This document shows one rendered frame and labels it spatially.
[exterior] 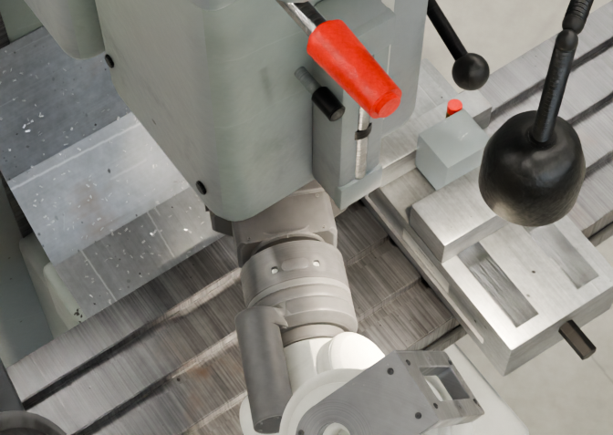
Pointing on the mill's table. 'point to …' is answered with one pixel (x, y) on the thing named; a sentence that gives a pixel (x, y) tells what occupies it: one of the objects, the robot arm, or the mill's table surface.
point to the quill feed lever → (469, 68)
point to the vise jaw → (454, 217)
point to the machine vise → (490, 249)
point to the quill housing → (236, 81)
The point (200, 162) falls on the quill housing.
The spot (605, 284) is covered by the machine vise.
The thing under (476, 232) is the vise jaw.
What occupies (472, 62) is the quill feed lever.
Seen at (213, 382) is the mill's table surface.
